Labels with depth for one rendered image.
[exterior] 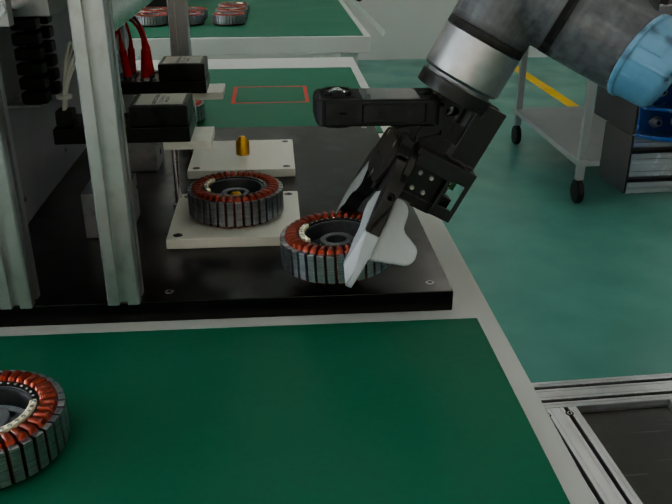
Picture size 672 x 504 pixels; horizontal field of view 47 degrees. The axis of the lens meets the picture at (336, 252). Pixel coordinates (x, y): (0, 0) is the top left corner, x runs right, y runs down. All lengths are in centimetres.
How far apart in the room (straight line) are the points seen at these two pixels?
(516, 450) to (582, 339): 171
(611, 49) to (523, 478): 35
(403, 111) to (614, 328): 175
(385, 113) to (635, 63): 21
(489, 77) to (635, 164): 56
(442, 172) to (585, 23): 17
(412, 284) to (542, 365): 139
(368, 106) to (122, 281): 28
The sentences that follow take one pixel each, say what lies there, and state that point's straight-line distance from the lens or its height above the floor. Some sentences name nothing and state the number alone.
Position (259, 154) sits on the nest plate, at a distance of 116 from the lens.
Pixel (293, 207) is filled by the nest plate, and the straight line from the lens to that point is 95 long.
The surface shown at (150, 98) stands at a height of 92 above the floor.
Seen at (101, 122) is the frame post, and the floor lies 95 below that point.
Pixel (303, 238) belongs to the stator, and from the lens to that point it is 75.
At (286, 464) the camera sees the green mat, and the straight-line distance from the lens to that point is 58.
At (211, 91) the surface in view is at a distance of 112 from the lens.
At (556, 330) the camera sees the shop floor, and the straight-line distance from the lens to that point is 233.
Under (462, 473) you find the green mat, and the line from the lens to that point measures 58.
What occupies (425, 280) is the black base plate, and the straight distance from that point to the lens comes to 79.
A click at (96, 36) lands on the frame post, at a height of 102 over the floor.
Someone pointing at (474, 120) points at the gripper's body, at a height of 94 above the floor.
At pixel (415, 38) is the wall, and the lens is 636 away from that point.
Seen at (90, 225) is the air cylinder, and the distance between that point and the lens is 92.
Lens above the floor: 112
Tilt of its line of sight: 24 degrees down
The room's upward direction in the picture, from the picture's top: straight up
